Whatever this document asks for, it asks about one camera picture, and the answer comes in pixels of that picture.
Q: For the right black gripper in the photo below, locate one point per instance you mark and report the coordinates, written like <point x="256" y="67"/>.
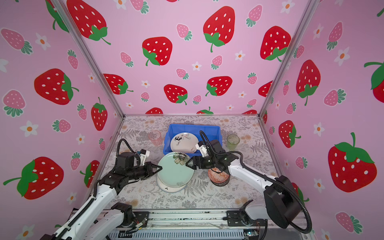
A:
<point x="195" y="161"/>

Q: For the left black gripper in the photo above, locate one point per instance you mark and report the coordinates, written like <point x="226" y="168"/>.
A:
<point x="149" y="167"/>

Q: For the white floral plate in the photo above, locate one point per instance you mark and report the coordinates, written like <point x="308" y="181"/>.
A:
<point x="184" y="143"/>

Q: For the mint green flower plate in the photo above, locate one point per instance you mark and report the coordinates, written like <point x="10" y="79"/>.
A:
<point x="175" y="173"/>

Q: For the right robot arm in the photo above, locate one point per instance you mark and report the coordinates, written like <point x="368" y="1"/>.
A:
<point x="282" y="204"/>

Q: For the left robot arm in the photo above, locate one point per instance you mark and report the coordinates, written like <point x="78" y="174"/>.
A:
<point x="83" y="225"/>

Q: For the blue plastic bin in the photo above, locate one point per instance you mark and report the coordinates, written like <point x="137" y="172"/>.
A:
<point x="212" y="132"/>

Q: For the white watermelon plate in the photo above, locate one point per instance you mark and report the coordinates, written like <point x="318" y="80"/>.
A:
<point x="168" y="189"/>

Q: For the red patterned bowl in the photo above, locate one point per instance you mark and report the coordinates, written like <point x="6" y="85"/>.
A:
<point x="218" y="177"/>

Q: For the pink translucent cup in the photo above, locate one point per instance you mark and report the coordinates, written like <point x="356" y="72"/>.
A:
<point x="155" y="137"/>

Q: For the green translucent cup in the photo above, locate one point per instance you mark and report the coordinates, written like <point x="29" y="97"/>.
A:
<point x="232" y="141"/>

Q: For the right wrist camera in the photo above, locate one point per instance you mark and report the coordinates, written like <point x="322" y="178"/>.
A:
<point x="201" y="147"/>

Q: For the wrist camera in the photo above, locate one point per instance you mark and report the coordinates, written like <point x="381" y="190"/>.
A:
<point x="201" y="147"/>
<point x="144" y="154"/>

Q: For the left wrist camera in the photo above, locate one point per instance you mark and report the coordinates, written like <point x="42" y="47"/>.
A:
<point x="144" y="154"/>

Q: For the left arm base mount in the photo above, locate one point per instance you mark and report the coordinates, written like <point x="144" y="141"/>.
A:
<point x="140" y="218"/>

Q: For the aluminium front rail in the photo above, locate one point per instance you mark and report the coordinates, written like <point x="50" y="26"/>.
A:
<point x="201" y="225"/>

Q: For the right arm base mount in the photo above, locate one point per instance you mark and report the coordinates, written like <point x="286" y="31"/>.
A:
<point x="237" y="218"/>

